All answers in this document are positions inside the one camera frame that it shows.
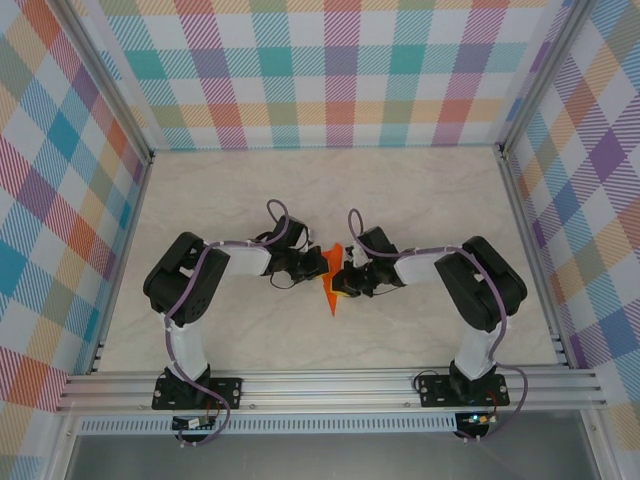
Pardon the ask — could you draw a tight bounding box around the orange paper sheet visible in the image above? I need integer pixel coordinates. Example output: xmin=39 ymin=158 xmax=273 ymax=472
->
xmin=319 ymin=242 xmax=346 ymax=317

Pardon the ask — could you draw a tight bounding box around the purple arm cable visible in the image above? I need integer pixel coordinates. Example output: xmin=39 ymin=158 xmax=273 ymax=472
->
xmin=347 ymin=208 xmax=530 ymax=444
xmin=164 ymin=199 xmax=291 ymax=448

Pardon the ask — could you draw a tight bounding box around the aluminium side rail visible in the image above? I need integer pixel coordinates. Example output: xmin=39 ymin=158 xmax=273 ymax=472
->
xmin=497 ymin=147 xmax=571 ymax=371
xmin=87 ymin=152 xmax=156 ymax=376

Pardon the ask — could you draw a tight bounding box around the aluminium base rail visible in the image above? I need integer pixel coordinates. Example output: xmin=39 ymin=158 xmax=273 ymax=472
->
xmin=54 ymin=367 xmax=609 ymax=414

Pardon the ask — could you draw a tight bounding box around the perforated metal cable strip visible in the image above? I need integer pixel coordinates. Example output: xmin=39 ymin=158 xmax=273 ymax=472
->
xmin=79 ymin=417 xmax=459 ymax=435

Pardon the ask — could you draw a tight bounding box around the aluminium corner post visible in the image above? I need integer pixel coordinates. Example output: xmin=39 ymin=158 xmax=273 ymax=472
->
xmin=492 ymin=0 xmax=604 ymax=161
xmin=54 ymin=0 xmax=155 ymax=164

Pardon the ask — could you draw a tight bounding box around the thin black left gripper wire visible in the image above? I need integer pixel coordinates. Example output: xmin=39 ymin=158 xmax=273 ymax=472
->
xmin=269 ymin=269 xmax=301 ymax=290

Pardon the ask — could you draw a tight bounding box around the grey metal shelf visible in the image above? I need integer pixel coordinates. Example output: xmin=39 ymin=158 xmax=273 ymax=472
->
xmin=64 ymin=432 xmax=601 ymax=480

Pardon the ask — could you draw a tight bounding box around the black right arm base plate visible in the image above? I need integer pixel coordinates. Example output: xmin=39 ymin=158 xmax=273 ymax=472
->
xmin=417 ymin=374 xmax=511 ymax=409

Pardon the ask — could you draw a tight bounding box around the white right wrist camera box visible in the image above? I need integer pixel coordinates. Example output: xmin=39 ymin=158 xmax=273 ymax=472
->
xmin=346 ymin=243 xmax=370 ymax=269

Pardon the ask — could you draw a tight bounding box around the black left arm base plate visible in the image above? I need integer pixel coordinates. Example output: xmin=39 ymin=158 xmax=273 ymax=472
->
xmin=152 ymin=377 xmax=244 ymax=412

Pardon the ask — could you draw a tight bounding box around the thin black base wire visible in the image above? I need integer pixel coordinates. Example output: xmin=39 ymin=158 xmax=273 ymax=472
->
xmin=412 ymin=363 xmax=454 ymax=396

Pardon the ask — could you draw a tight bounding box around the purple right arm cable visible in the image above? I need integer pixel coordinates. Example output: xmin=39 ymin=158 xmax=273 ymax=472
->
xmin=347 ymin=208 xmax=530 ymax=444

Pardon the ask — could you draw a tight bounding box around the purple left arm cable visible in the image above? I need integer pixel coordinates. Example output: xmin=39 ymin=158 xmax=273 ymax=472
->
xmin=164 ymin=199 xmax=291 ymax=448

